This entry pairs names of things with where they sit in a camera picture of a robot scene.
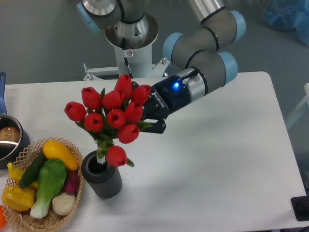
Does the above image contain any yellow corn cob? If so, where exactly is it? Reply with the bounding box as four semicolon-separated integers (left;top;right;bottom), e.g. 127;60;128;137
1;185;35;211

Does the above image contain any purple red radish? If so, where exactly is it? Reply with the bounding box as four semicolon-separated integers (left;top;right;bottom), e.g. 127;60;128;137
64;172;81;194

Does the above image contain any black cable on pedestal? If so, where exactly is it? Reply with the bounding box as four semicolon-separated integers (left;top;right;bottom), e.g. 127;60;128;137
121;37;134;79

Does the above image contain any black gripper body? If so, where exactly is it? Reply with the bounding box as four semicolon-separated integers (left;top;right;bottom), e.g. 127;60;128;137
143;75;191;120

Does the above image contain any white frame at right edge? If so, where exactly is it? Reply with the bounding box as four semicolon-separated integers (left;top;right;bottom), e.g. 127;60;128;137
285;83;309;130

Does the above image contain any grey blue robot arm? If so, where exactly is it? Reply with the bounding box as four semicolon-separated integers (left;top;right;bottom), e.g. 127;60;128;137
77;0;246;133

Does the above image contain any green bok choy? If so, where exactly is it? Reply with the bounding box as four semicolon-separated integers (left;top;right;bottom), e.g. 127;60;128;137
30;159;67;219

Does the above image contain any orange fruit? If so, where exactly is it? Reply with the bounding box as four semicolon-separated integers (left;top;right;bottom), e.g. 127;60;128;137
0;205;6;229

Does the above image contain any cream white garlic bulb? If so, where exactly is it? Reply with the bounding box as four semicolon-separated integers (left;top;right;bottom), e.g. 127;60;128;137
52;192;75;216

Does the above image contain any blue plastic bag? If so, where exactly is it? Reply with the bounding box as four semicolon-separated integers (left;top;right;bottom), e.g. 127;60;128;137
263;0;309;45

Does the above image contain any green cucumber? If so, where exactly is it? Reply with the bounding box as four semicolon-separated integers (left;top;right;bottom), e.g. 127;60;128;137
19;152;47;189

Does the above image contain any black device at table edge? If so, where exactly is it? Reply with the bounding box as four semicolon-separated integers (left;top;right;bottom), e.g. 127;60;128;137
291;196;309;221

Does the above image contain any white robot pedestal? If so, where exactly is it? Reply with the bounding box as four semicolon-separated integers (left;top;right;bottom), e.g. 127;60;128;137
84;13;170;80

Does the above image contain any dark pot with blue handle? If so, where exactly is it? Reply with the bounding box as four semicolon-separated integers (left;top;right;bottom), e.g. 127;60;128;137
0;72;30;170

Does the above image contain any yellow squash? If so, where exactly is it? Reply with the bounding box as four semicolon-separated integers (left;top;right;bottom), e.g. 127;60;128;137
42;140;79;171

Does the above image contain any red tulip bouquet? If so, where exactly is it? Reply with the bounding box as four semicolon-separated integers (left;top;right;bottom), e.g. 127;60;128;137
64;74;150;167

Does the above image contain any dark grey ribbed vase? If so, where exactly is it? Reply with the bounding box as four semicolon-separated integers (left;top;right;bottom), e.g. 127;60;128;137
81;151;122;199

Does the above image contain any small yellow banana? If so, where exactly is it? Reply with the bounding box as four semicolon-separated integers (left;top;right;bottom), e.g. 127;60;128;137
7;162;38;189

